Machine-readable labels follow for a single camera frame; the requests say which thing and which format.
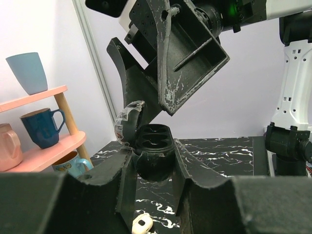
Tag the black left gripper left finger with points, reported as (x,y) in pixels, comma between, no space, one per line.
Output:
(100,201)

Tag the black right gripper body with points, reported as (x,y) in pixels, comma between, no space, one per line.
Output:
(192,17)

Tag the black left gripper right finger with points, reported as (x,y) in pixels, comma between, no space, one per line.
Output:
(209,203)

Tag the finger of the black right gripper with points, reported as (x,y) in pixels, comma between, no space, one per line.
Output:
(185,65)
(138,83)

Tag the black earbud charging case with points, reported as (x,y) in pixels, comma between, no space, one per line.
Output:
(152,145)

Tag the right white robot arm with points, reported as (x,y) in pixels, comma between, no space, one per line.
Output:
(287,135)

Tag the white earbud charging case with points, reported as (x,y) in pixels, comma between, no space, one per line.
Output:
(142,225)

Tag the light blue butterfly mug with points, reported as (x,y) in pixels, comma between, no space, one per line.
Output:
(73,164)

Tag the pink three-tier shelf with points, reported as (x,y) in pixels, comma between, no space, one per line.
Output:
(51,147)

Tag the dark blue ceramic mug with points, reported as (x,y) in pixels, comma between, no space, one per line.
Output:
(41,127)

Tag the pink ceramic mug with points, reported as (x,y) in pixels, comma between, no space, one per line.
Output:
(10,148)

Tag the right blue plastic tumbler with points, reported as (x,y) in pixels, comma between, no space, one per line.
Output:
(29,72)

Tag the aluminium frame post right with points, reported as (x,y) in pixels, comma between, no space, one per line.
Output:
(95,58)

